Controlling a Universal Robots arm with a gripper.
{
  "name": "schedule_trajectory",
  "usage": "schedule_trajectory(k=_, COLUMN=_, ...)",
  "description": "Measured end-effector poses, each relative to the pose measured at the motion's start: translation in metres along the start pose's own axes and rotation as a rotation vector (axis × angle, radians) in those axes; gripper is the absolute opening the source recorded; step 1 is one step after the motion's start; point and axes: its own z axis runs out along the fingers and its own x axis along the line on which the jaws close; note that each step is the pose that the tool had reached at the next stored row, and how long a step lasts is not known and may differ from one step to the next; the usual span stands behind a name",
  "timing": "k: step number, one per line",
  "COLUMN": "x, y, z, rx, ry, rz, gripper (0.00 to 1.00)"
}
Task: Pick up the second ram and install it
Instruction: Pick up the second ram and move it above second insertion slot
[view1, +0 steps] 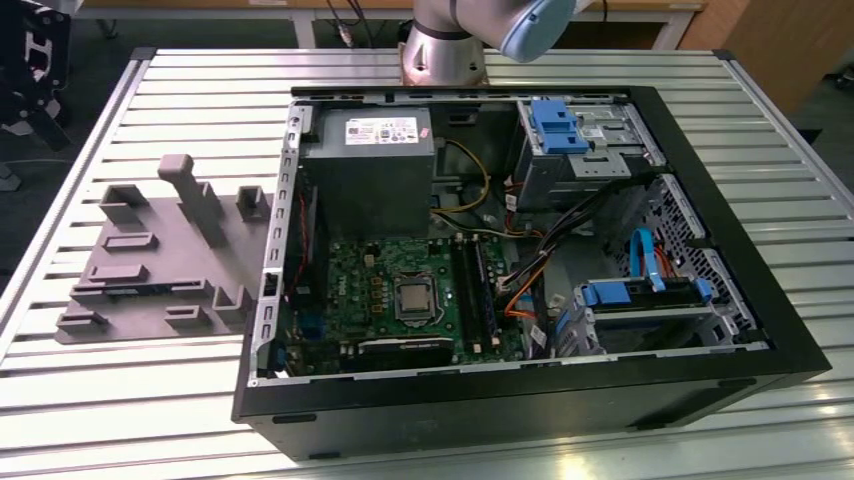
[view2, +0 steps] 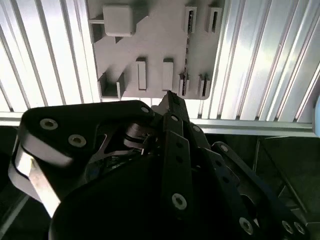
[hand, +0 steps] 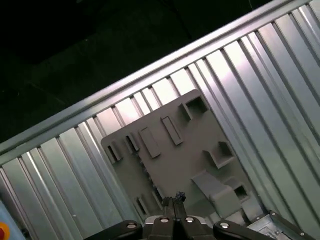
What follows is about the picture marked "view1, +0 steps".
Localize metal disk bay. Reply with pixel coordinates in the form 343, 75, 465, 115
550, 277, 769, 359

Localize metal drive cage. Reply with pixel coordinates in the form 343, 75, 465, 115
510, 97, 669, 214

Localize hard disk in blue carrier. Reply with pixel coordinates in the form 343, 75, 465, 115
577, 277, 716, 314

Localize yellow and black wire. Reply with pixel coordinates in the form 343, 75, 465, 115
430, 138, 493, 216

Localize silver CPU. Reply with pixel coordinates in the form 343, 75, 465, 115
398, 285, 434, 314

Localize grey parts rack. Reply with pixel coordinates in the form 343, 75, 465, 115
54, 153, 275, 346

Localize grey power supply unit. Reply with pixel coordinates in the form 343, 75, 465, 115
303, 105, 439, 241

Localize installed RAM stick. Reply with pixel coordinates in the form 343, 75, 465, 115
471, 238, 501, 346

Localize black graphics card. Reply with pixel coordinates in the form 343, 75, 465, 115
338, 333, 455, 374

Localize brown wooden cabinet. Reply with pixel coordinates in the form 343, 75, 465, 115
680, 0, 854, 119

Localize wooden desk white frame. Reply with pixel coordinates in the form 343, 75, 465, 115
79, 0, 709, 51

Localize orange wire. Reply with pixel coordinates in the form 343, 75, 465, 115
503, 277, 536, 320

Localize black cable bundle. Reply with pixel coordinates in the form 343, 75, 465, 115
497, 172, 660, 296

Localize blue drive latch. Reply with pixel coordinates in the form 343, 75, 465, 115
530, 99, 593, 156

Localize RAM slot black latches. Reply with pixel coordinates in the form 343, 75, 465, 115
450, 233, 477, 355
465, 233, 493, 351

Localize metal socket cover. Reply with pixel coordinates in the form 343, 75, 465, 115
390, 270, 445, 325

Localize RAM slot white latches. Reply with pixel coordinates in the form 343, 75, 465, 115
471, 233, 502, 349
455, 233, 483, 354

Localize blue flat data cable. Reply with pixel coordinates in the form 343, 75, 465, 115
630, 227, 669, 294

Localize black PC case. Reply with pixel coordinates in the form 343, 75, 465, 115
230, 84, 834, 461

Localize green motherboard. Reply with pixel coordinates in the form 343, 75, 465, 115
286, 234, 536, 374

